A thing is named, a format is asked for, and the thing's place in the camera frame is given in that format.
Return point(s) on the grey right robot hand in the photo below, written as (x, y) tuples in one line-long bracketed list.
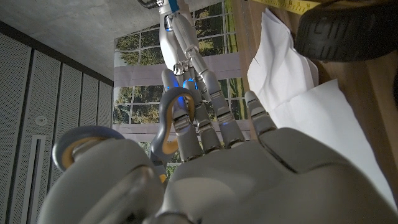
[(175, 40)]

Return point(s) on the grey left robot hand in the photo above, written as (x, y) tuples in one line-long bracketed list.
[(248, 180)]

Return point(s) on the large white paper sheet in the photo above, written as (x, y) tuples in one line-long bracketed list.
[(326, 124)]

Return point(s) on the black yellow tape measure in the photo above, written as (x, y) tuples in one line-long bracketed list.
[(342, 31)]

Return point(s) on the printed window forest backdrop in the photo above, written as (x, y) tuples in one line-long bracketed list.
[(146, 56)]

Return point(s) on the round white ceiling sensor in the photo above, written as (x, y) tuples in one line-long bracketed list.
[(41, 120)]

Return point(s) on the ceiling slot vent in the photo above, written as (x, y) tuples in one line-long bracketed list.
[(32, 174)]

